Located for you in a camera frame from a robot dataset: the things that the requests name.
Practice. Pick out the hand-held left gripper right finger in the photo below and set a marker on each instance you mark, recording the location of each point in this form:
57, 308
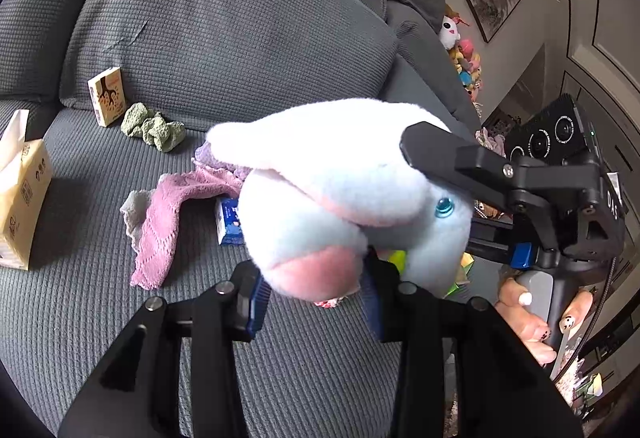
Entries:
372, 303

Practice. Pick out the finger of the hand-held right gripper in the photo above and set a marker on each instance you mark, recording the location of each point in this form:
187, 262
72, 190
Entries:
520, 255
450, 152

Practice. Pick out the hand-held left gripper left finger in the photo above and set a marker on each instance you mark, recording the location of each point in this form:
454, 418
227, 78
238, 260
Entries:
257, 303

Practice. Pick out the blue floral tissue packet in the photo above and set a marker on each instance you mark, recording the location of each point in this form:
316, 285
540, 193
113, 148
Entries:
229, 223

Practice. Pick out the white pink plush toy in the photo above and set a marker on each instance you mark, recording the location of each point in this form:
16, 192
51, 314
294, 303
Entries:
325, 157

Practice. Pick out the person's right hand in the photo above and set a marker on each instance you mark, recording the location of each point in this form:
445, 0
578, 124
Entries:
520, 313

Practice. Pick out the red white patterned cloth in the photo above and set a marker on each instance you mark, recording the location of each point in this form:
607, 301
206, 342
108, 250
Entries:
330, 303

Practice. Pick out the grey sofa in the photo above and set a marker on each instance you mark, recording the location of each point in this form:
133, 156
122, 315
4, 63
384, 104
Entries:
300, 368

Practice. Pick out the pile of colourful plush toys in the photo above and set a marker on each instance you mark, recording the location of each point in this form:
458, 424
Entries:
467, 67

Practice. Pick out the small white plush toy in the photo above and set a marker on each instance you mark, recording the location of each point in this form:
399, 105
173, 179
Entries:
450, 32

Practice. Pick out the pink knitted towel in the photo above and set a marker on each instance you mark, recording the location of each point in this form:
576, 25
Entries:
165, 223

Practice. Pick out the purple scrunchie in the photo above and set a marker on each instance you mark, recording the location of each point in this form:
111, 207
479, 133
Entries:
210, 157

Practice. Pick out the pale grey cloth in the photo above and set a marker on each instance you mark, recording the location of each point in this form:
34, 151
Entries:
132, 208

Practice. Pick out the green scrunchie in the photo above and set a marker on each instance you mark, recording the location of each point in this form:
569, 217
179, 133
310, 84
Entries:
150, 125

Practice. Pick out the large yellow tissue pack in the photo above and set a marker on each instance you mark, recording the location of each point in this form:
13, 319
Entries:
22, 198

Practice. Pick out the large grey back cushion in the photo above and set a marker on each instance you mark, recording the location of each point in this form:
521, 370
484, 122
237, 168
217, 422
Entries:
225, 17

